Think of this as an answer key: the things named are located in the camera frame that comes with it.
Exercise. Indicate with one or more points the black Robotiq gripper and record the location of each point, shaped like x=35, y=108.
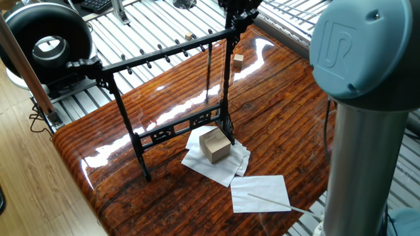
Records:
x=239, y=3

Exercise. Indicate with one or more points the thin metal utensil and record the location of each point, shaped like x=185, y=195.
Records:
x=208, y=75

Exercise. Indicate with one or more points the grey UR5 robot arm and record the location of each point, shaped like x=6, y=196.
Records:
x=364, y=147

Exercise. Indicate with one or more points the black ornate pen rack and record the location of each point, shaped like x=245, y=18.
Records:
x=226, y=82

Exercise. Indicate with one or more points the small wooden cube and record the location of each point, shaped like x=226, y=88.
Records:
x=188, y=36
x=238, y=61

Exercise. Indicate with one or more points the wood grain table mat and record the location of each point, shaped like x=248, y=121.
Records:
x=262, y=131

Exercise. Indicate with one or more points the large wooden block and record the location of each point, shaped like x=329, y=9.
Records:
x=215, y=145

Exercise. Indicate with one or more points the black keyboard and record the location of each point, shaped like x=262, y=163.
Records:
x=95, y=5

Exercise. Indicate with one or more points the single white paper sheet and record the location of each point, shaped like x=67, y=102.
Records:
x=259, y=185

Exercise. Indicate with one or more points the thin white zip tie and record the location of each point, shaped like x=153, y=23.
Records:
x=272, y=202

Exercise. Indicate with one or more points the small aluminium bracket stand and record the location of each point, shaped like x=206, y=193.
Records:
x=119, y=13

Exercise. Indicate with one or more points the aluminium profile post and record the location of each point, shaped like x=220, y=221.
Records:
x=26, y=72

